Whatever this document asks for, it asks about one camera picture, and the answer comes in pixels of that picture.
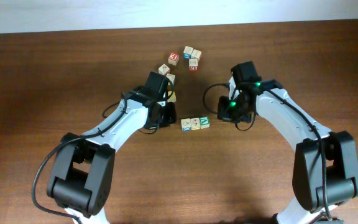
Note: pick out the blue bordered wooden block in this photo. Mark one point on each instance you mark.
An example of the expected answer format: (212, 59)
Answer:
(186, 124)

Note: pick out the red sided wooden block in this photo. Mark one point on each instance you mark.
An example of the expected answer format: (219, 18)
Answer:
(193, 64)

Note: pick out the red letter wooden block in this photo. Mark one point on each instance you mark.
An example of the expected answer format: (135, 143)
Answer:
(173, 59)

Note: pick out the yellow wooden block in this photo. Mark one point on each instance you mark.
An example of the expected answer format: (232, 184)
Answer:
(172, 97)

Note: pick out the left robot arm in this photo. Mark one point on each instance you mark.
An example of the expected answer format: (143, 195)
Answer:
(81, 176)

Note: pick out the yellow sided picture block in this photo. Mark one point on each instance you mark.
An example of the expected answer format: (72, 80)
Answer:
(195, 123)

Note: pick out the blue sided wooden block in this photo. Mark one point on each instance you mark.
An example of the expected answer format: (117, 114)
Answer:
(187, 52)

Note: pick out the green N wooden block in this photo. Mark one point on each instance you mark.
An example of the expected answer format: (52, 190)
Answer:
(171, 77)

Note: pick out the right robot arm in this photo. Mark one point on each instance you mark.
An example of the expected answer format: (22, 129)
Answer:
(325, 171)

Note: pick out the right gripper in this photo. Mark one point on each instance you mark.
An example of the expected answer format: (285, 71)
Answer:
(224, 109)

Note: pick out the picture top wooden block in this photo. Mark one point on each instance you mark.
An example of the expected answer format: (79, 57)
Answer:
(163, 69)

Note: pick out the plain top wooden block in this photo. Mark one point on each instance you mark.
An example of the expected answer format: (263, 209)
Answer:
(196, 54)

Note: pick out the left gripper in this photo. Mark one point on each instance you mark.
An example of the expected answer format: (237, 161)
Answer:
(171, 118)

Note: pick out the green V wooden block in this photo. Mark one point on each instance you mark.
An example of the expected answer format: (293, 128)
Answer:
(204, 122)

